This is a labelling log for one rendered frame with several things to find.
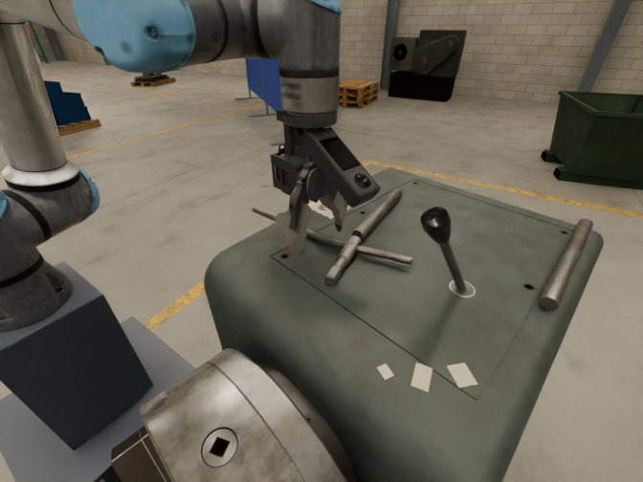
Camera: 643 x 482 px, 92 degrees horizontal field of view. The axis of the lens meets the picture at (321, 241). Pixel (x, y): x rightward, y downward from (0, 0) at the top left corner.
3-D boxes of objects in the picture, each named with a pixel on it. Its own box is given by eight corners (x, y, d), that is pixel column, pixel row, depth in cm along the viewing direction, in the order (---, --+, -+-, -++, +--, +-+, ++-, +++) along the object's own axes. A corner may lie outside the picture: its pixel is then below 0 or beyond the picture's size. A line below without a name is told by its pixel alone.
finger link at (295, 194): (302, 227, 49) (318, 172, 46) (310, 230, 47) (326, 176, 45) (279, 227, 45) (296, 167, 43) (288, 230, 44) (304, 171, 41)
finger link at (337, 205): (330, 210, 59) (316, 174, 52) (354, 222, 56) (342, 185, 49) (320, 222, 58) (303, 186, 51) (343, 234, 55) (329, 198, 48)
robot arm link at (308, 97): (351, 75, 39) (303, 81, 34) (349, 113, 42) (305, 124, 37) (310, 70, 43) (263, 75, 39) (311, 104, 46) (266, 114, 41)
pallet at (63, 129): (73, 121, 620) (54, 77, 576) (101, 125, 595) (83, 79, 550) (4, 138, 529) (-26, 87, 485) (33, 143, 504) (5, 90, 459)
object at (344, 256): (336, 289, 45) (361, 247, 54) (336, 277, 44) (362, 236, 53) (321, 285, 46) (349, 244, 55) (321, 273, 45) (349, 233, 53)
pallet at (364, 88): (348, 97, 840) (349, 78, 815) (379, 99, 808) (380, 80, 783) (327, 105, 749) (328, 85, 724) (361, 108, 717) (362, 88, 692)
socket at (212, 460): (199, 469, 31) (194, 459, 29) (217, 434, 33) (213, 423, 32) (230, 482, 30) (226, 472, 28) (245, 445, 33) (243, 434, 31)
